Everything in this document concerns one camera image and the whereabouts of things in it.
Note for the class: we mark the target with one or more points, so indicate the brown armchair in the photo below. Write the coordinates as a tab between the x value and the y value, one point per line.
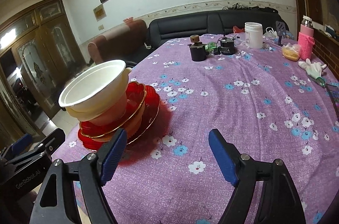
125	41

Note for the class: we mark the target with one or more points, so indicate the large red glass plate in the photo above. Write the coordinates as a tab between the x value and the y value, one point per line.
152	103

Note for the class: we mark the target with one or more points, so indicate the small red glass plate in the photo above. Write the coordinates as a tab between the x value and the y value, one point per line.
126	113

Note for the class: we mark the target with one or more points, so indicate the large beige plastic bowl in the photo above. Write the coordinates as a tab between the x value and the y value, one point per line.
110	94

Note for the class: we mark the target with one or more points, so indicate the white glove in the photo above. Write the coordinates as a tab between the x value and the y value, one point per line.
312	69

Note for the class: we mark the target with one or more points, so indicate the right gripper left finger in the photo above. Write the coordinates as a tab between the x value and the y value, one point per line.
56	200

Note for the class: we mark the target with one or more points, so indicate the large white paper bowl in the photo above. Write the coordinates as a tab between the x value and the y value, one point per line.
90	83

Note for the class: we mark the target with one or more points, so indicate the black motor device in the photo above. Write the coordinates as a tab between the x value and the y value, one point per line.
225	46

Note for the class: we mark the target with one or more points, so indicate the black round container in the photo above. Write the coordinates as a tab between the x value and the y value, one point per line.
198	51

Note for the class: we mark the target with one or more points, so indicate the bagged yellow food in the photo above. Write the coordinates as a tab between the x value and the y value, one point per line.
291	51

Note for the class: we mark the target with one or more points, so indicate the small beige plastic bowl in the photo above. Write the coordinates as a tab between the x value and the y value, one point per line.
113	113

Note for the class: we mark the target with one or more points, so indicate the black leather sofa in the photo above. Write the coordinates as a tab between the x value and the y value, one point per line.
199	23

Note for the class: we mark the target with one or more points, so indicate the white plastic jar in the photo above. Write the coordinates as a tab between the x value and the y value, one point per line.
254	35

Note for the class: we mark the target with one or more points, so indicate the pink knitted bottle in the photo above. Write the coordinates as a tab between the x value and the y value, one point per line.
306	38

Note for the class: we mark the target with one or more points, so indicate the small white paper bowl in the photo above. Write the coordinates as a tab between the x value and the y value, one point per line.
85	113

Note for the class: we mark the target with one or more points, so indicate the purple floral tablecloth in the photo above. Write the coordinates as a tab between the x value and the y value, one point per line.
257	100

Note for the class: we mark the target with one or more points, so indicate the wooden glass door cabinet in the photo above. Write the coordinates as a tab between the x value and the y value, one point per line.
39	55

